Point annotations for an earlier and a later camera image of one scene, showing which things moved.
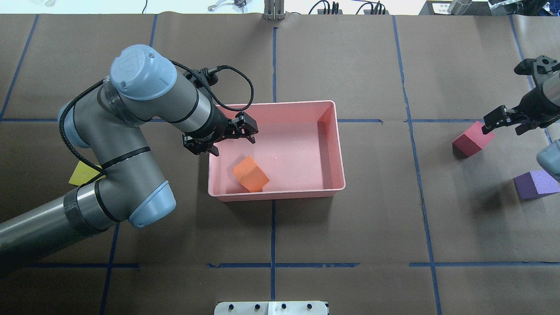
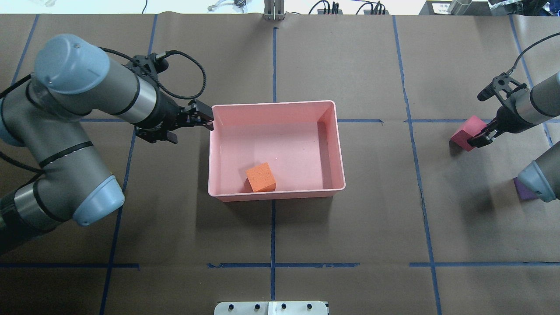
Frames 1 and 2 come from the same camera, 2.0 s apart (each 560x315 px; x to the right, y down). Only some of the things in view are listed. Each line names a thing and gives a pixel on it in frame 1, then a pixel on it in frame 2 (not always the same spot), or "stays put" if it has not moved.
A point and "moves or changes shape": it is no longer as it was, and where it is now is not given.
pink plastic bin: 298,147 stays put
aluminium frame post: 274,10 stays put
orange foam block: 250,174 moves or changes shape
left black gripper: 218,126 -> 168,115
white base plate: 271,308 stays put
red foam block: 471,141 moves or changes shape
